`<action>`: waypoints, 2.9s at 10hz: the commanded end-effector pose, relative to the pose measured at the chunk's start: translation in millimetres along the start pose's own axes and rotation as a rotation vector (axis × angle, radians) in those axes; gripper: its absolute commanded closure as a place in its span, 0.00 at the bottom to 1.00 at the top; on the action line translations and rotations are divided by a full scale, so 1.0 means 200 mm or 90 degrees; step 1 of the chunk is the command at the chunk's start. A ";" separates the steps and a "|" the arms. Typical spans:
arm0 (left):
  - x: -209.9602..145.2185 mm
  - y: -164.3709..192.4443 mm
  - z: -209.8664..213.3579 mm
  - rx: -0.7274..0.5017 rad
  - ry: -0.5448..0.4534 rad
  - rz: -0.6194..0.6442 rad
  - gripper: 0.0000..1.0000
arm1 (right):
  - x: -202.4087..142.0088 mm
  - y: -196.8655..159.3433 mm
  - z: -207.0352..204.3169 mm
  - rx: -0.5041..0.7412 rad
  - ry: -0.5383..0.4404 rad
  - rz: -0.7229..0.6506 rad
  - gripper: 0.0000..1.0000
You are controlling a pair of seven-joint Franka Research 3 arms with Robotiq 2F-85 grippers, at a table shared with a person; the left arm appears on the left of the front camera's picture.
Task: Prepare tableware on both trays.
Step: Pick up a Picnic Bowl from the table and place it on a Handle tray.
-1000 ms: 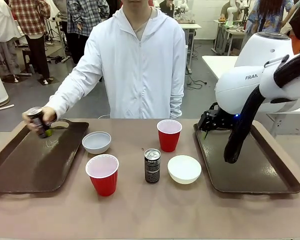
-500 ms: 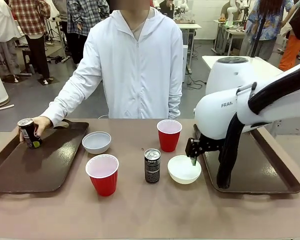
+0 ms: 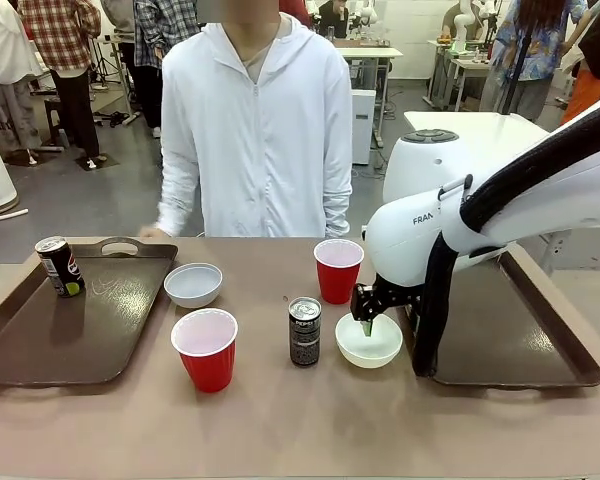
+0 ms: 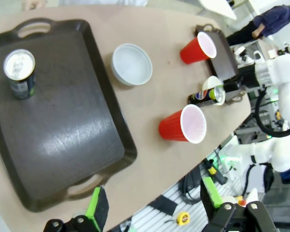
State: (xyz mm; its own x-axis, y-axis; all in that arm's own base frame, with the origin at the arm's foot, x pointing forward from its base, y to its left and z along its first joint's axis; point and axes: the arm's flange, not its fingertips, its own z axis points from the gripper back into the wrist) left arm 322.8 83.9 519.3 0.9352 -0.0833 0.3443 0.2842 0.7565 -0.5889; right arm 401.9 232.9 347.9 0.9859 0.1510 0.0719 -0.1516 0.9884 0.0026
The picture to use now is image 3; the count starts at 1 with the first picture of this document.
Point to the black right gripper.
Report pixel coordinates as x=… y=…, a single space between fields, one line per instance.
x=387 y=297

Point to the white bowl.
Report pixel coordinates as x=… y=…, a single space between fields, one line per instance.
x=367 y=350
x=193 y=286

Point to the white Franka right robot arm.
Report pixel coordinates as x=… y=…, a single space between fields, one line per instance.
x=405 y=240

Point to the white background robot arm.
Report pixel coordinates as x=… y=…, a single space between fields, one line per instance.
x=461 y=27

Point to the person's right hand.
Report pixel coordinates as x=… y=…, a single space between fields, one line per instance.
x=152 y=231

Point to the red plastic cup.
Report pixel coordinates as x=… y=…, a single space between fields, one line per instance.
x=207 y=355
x=336 y=280

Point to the white cabinet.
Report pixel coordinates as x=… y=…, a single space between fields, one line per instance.
x=362 y=125

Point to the person in white hoodie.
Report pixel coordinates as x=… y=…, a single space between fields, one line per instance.
x=255 y=150

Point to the brown plastic tray with scratches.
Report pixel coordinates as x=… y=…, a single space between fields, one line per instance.
x=105 y=325

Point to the white background table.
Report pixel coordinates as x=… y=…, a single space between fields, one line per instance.
x=370 y=52

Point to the black Pepsi can green spot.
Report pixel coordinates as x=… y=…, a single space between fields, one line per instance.
x=62 y=270

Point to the seated person in black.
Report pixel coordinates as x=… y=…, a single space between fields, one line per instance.
x=334 y=15

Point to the black tripod pole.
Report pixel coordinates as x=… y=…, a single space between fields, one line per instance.
x=519 y=55

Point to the person in colourful patterned shirt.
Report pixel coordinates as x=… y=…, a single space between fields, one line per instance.
x=525 y=45

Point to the person in orange trousers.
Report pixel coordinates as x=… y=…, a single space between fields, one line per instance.
x=590 y=65

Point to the person in blue plaid shirt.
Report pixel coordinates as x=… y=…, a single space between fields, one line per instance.
x=150 y=50

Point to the dark stool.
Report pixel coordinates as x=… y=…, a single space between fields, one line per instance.
x=54 y=117

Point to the person in red plaid shirt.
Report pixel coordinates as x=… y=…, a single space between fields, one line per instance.
x=65 y=50

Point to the person in white shirt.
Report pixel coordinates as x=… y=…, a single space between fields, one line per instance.
x=5 y=60

